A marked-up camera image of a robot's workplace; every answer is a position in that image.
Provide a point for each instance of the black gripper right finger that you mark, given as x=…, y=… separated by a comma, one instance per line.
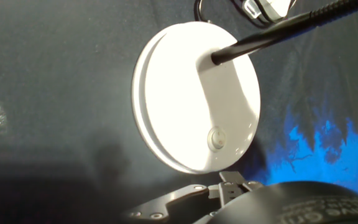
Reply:
x=230, y=186

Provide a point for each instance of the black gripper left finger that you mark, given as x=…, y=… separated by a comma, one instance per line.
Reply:
x=166, y=207

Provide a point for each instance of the white round plate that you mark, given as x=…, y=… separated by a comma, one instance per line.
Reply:
x=172, y=93

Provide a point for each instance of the blue landscape print desk mat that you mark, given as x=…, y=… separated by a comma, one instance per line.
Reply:
x=42, y=77

